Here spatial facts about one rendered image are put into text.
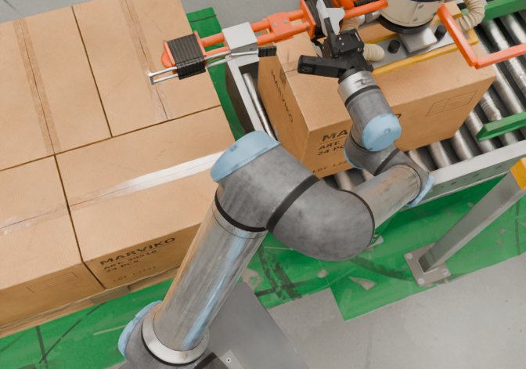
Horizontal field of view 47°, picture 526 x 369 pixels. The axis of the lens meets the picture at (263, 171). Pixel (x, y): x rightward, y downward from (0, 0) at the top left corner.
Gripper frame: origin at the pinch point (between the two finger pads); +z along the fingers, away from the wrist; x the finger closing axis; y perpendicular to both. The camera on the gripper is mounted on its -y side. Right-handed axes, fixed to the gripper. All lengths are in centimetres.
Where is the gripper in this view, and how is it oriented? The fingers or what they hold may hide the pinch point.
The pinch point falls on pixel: (311, 17)
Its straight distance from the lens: 154.0
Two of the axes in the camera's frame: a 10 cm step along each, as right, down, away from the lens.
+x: 0.5, -4.0, -9.1
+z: -3.7, -8.6, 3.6
